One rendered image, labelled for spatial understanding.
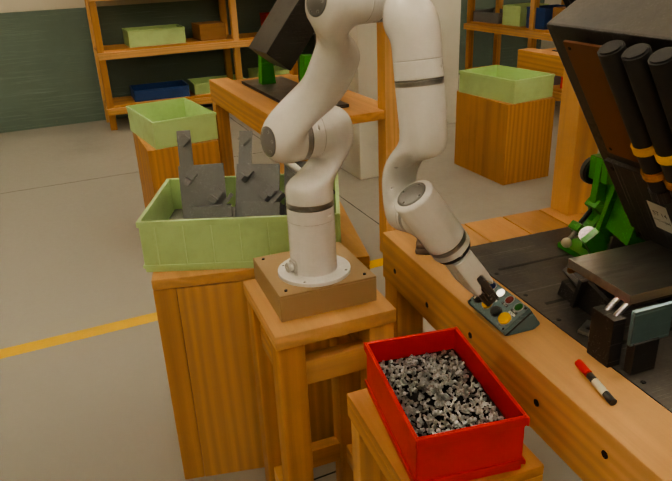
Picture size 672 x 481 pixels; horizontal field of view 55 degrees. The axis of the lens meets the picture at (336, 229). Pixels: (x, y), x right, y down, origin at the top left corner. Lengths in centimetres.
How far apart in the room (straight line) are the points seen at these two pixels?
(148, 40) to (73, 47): 92
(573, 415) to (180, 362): 129
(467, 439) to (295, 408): 61
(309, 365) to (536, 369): 57
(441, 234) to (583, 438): 45
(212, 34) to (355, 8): 642
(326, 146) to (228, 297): 71
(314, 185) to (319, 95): 24
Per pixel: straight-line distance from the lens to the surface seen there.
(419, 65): 117
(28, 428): 293
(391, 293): 199
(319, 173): 157
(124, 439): 272
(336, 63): 136
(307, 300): 160
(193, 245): 202
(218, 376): 221
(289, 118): 146
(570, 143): 213
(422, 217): 120
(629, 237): 145
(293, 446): 176
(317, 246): 159
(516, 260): 180
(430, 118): 118
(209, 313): 208
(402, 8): 118
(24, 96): 803
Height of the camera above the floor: 168
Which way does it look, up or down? 23 degrees down
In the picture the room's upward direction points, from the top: 2 degrees counter-clockwise
